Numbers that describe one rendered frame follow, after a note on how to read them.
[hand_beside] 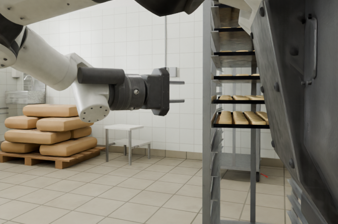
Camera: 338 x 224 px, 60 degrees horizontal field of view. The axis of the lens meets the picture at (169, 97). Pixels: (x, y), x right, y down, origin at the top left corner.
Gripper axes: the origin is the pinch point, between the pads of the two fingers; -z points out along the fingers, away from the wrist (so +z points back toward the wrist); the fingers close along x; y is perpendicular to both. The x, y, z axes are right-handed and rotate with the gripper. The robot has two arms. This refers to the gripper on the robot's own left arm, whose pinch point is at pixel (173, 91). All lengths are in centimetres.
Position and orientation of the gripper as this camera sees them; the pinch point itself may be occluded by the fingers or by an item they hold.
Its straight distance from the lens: 78.0
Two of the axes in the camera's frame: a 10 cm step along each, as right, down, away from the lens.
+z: -8.3, 0.1, -5.6
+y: -5.6, -0.2, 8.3
